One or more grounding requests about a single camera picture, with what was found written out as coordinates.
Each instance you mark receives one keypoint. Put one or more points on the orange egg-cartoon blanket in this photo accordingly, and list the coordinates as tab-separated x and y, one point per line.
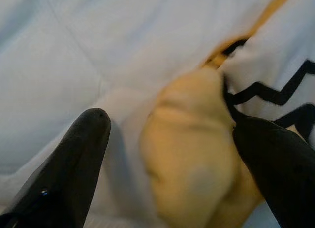
192	151

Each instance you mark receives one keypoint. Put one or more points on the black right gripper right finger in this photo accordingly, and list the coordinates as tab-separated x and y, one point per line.
288	178

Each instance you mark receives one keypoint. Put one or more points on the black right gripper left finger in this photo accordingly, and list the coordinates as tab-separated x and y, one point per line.
56	178

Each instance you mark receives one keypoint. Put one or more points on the white bed sheet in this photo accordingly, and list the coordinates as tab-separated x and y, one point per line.
73	53

